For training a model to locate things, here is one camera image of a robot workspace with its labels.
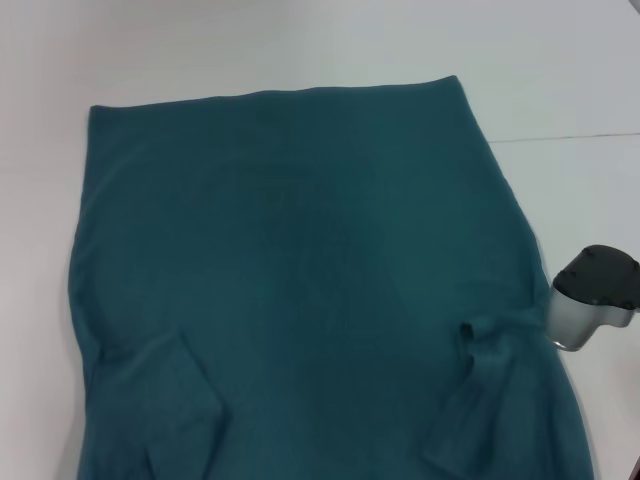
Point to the teal blue shirt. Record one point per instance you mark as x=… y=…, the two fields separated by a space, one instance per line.
x=300 y=275

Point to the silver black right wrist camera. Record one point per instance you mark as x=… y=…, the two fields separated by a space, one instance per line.
x=595 y=280

